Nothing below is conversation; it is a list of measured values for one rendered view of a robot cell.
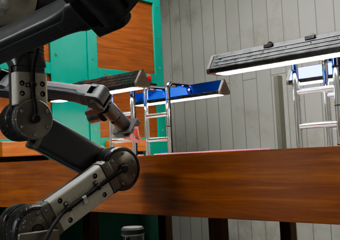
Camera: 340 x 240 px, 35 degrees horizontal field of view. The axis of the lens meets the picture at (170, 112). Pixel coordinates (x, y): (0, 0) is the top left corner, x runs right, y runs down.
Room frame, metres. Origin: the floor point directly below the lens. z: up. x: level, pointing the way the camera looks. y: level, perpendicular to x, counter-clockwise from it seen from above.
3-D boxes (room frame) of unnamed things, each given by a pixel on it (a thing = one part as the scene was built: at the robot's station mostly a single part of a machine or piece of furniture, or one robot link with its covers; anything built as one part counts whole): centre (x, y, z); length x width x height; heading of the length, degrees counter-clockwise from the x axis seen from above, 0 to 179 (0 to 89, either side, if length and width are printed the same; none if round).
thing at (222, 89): (2.77, -0.04, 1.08); 0.62 x 0.08 x 0.07; 48
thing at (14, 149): (2.60, 0.70, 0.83); 0.30 x 0.06 x 0.07; 138
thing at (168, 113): (2.71, 0.01, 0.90); 0.20 x 0.19 x 0.45; 48
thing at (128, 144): (3.11, 0.25, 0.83); 0.30 x 0.06 x 0.07; 138
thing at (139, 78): (2.36, 0.33, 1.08); 0.62 x 0.08 x 0.07; 48
